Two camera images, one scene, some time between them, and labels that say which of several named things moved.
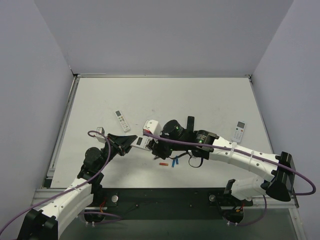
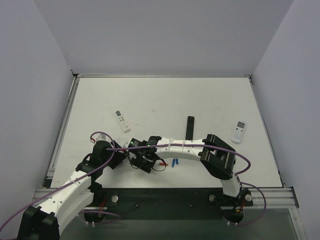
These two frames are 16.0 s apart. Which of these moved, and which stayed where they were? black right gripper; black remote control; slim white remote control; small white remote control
Moved: black right gripper
Stayed: small white remote control; slim white remote control; black remote control
